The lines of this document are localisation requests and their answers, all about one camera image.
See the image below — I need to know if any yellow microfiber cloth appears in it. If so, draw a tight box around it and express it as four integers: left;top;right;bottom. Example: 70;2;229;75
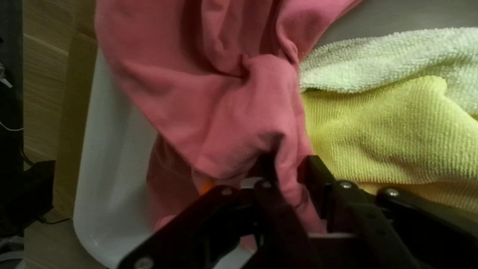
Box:
300;74;478;217

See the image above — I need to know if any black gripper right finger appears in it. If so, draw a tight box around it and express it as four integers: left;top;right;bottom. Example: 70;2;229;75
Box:
297;155;478;269

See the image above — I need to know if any pale green towel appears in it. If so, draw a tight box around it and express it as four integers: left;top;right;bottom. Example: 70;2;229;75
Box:
297;26;478;120

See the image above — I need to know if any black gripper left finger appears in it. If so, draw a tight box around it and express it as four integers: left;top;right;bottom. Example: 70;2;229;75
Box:
117;155;320;269

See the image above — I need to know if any white plastic container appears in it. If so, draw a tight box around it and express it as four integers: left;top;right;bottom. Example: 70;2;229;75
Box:
72;0;478;269

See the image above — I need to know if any pink shirt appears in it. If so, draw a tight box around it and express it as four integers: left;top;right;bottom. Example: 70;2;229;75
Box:
93;0;366;252

